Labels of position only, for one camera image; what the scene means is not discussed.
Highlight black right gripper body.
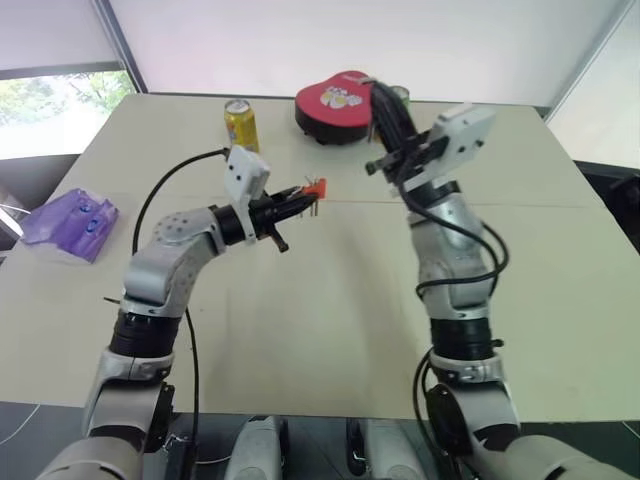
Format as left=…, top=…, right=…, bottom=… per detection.
left=365, top=130, right=450, bottom=189

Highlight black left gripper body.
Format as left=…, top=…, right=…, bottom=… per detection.
left=248, top=194, right=301, bottom=255

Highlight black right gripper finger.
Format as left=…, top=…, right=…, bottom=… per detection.
left=370, top=80, right=402, bottom=157
left=380, top=81, right=421, bottom=147

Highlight red hex key holder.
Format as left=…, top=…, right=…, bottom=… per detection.
left=298, top=178, right=329, bottom=200

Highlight red heart-shaped box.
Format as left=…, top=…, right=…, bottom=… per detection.
left=293, top=70, right=382, bottom=147

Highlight yellow drink can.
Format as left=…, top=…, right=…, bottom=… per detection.
left=222, top=98, right=262, bottom=154

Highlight purple transparent plastic tray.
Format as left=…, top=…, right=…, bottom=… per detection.
left=19, top=187, right=121, bottom=263

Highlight black furniture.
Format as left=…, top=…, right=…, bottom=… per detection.
left=571, top=159, right=640, bottom=242

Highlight dark furniture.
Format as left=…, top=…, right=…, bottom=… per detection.
left=0, top=152, right=80, bottom=254

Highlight window with trees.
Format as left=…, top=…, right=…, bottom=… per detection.
left=0, top=61, right=139, bottom=129

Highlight grey rounded robot leg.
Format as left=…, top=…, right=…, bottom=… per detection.
left=345, top=416, right=427, bottom=480
left=225, top=415, right=291, bottom=480

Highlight white roller blind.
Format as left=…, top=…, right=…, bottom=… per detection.
left=0, top=0, right=123, bottom=72

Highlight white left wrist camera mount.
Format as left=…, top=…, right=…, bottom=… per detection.
left=223, top=145, right=272, bottom=245

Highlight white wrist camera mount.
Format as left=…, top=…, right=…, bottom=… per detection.
left=223, top=145, right=272, bottom=245
left=399, top=104, right=498, bottom=194

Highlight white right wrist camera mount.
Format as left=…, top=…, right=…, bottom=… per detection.
left=399, top=104, right=498, bottom=194

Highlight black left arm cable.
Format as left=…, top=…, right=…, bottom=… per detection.
left=132, top=146, right=233, bottom=454

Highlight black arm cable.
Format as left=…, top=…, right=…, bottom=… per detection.
left=132, top=146, right=233, bottom=454
left=398, top=183, right=511, bottom=480

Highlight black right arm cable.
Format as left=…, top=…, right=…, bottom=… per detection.
left=398, top=183, right=511, bottom=480

